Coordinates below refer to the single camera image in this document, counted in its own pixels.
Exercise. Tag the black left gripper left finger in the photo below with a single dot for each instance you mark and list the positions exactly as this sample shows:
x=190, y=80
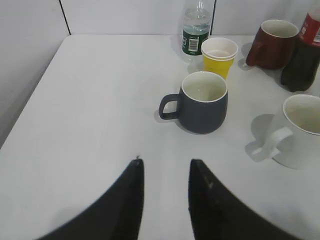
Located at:
x=116, y=215

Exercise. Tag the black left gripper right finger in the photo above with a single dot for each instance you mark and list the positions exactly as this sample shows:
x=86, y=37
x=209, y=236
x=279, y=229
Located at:
x=264, y=203

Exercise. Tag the gray ceramic mug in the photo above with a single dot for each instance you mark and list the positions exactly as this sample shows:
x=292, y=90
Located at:
x=201, y=104

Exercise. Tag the yellow paper cup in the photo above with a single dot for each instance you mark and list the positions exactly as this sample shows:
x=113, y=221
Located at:
x=218, y=55

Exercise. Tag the white ceramic mug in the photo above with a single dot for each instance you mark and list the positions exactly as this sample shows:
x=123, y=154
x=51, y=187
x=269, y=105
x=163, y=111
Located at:
x=293, y=136

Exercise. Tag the cola bottle red label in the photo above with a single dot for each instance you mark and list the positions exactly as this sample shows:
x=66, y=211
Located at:
x=300, y=72

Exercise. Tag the dark red ceramic mug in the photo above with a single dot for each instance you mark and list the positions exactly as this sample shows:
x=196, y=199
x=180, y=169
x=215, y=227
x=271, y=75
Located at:
x=273, y=44

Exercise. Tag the clear water bottle green label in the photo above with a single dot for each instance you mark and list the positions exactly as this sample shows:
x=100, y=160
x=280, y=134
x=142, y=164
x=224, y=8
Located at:
x=196, y=27

